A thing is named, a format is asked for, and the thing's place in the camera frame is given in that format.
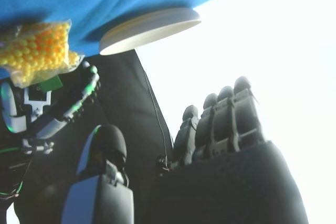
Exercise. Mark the green cube block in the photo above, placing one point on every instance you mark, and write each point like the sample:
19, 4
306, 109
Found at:
51, 85

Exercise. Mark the bag of yellow BB pellets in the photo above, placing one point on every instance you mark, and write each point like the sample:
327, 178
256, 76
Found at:
36, 51

